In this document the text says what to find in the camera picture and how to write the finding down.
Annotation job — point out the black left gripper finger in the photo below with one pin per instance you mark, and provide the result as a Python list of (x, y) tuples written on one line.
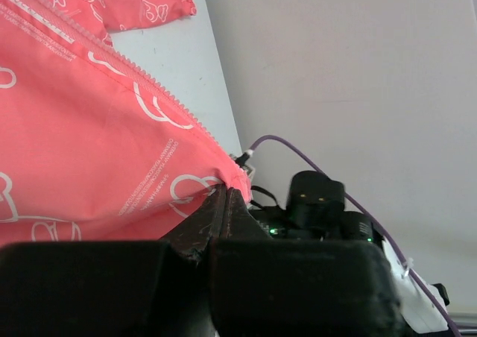
[(118, 288)]

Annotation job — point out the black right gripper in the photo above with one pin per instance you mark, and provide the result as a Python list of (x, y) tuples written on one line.
[(314, 270)]

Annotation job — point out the pink bear print jacket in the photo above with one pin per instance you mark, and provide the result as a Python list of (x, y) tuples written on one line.
[(92, 147)]

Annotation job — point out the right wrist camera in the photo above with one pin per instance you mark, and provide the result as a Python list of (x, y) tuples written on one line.
[(243, 162)]

